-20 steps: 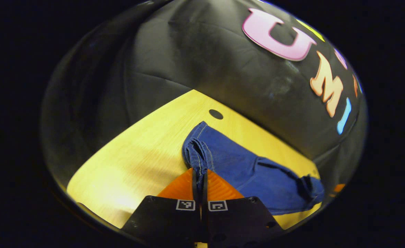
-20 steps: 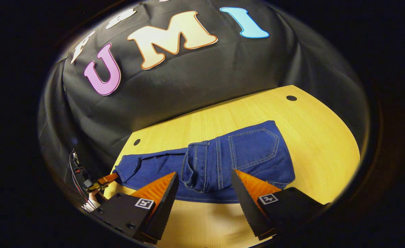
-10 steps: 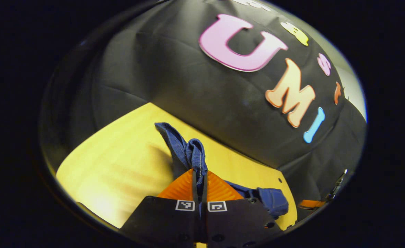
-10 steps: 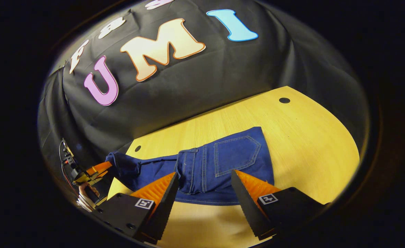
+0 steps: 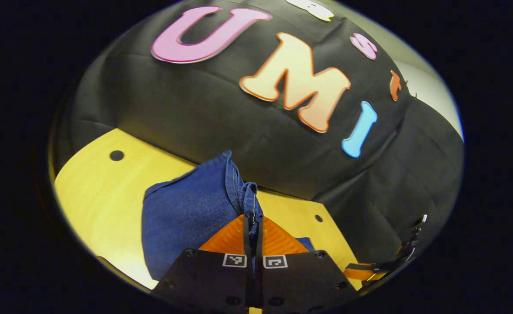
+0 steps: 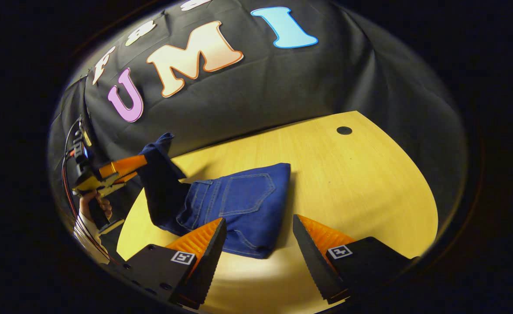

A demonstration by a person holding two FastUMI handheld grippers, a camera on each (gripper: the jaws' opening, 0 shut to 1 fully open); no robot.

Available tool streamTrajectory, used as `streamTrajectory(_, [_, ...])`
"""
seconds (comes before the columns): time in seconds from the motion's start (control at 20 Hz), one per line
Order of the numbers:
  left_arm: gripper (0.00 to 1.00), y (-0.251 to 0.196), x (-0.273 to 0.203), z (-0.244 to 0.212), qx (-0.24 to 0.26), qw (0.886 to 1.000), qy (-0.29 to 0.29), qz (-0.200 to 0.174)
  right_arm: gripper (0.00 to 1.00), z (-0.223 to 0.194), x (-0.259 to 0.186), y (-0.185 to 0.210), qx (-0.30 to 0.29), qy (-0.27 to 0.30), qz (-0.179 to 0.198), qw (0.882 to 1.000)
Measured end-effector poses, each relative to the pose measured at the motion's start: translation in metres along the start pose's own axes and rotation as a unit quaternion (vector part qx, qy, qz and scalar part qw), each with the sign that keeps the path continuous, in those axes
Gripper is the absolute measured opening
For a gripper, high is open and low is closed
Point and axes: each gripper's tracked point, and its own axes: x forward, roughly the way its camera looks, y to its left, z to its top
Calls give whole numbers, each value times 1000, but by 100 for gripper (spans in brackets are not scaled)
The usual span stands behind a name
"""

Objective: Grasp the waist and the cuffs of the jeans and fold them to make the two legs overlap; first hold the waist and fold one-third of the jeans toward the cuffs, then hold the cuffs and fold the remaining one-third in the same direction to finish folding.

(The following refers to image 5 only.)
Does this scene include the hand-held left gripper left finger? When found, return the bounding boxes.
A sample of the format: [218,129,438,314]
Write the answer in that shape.
[152,214,255,308]

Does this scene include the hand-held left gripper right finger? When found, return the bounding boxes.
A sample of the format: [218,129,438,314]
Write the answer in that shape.
[254,216,357,311]

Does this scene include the blue denim jeans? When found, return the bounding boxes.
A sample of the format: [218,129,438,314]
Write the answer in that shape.
[142,150,315,282]

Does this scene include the black backdrop cloth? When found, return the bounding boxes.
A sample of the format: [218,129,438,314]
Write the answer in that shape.
[49,0,464,266]

